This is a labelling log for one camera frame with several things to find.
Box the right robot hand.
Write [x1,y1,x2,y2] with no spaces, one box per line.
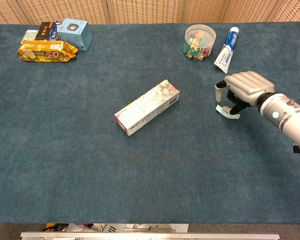
[214,70,276,116]

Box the small white paper slip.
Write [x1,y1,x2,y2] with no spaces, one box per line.
[215,104,241,120]

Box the white blue toothpaste tube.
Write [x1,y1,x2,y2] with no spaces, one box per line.
[213,27,240,74]

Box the long floral white box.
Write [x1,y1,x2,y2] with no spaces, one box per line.
[114,79,181,137]

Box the light blue cardboard box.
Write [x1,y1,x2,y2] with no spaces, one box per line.
[57,18,94,52]

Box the black snack packet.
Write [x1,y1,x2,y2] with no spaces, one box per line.
[34,21,56,41]

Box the small green white packet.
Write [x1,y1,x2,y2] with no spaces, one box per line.
[20,29,40,45]

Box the clear jar of binder clips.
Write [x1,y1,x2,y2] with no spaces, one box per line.
[182,24,217,62]

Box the woven wicker folding screen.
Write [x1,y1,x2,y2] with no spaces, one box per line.
[0,0,300,25]

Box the blue felt table cover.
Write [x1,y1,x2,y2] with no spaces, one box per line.
[0,22,300,224]

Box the blue cookie packet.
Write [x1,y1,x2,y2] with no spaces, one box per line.
[49,21,63,42]

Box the gold snack package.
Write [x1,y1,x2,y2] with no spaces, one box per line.
[17,40,79,63]

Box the aluminium profile rail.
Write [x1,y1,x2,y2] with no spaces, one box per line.
[20,231,281,240]

